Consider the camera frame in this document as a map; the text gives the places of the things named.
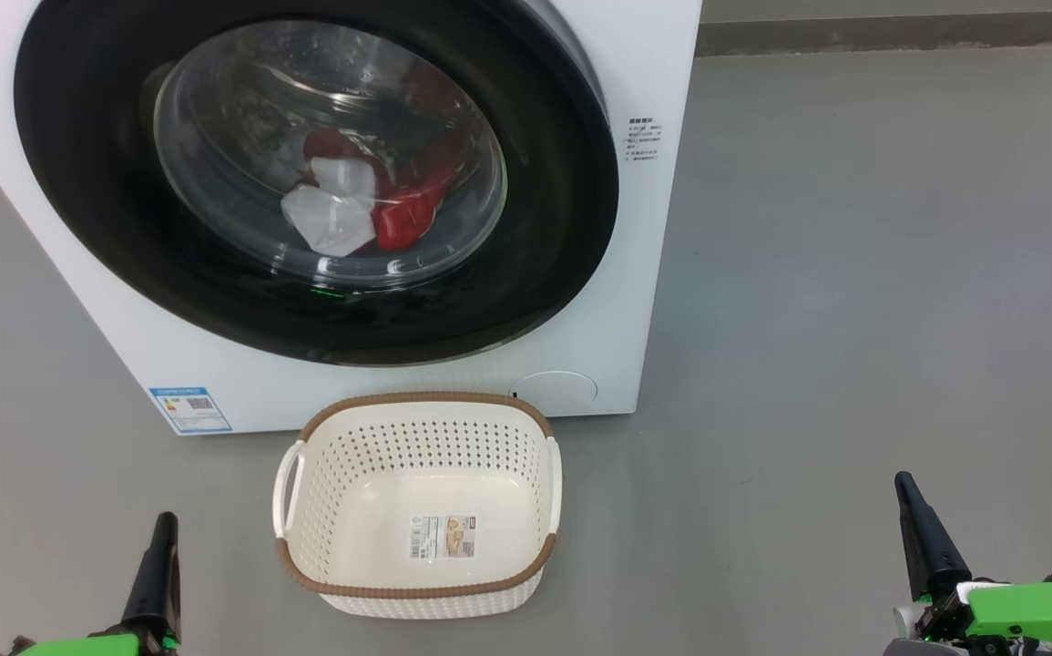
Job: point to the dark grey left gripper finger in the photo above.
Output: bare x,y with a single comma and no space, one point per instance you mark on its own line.
157,583

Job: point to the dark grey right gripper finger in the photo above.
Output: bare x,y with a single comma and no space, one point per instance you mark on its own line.
931,547

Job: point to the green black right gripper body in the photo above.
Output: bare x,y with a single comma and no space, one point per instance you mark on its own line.
1026,615

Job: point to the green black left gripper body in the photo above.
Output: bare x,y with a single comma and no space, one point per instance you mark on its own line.
79,646

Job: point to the black round glass washer door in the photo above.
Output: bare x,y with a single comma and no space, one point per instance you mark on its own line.
79,182

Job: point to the red and white garment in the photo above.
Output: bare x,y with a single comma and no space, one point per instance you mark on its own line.
407,219

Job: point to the cream basket with brown rim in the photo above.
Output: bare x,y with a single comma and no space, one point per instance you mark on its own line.
434,456

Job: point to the white front-load washing machine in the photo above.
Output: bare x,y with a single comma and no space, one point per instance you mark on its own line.
653,273

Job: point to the blue energy label sticker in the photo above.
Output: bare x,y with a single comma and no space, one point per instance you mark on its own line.
190,410

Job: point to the paper product label sticker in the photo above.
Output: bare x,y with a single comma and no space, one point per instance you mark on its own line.
443,538

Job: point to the round white filter cover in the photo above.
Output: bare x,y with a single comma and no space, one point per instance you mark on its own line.
555,394

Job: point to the small printed text label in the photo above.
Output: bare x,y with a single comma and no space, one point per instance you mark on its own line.
644,138

